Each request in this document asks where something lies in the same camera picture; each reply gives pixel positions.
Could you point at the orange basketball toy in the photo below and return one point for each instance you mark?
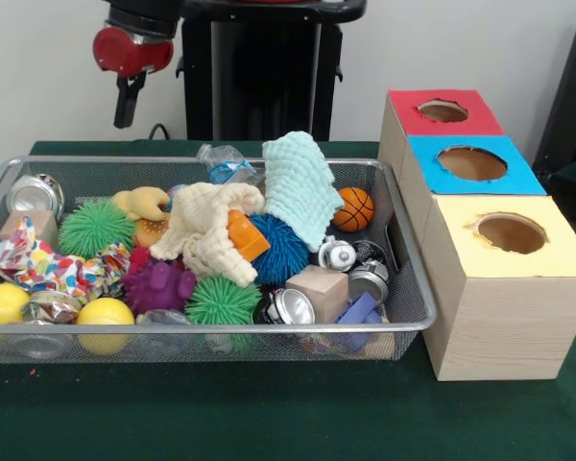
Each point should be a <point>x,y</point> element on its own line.
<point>354,210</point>

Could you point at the mint green cloth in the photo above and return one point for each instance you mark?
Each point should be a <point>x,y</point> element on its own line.
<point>297,187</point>

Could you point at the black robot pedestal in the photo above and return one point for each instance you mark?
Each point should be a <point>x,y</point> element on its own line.
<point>269,72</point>

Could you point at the blue spiky ball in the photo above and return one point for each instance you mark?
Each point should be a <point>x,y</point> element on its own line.
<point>280,252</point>

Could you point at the wooden cube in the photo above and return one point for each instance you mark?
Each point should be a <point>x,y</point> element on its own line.
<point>319,293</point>

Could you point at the purple rubber toy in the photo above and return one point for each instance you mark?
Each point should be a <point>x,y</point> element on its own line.
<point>158,285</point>

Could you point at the cream knitted cloth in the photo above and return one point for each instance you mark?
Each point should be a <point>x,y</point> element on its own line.
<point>206,230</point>

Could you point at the yellow plush toy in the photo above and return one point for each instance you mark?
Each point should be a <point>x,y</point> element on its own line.
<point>141,201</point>

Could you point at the green spiky ball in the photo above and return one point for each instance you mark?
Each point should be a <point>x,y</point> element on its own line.
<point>96,228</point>
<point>223,300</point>

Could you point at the wooden box with three holes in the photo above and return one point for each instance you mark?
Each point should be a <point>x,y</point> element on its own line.
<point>504,326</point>

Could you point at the silver mesh bin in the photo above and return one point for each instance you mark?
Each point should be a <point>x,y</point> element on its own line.
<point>173,346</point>

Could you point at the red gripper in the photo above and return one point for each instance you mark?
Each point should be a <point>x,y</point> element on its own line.
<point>129,50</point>

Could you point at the polka dot cloth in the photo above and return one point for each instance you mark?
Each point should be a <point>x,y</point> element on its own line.
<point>43,266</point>

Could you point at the dark green table cloth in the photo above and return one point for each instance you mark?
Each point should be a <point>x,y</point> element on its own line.
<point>269,413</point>

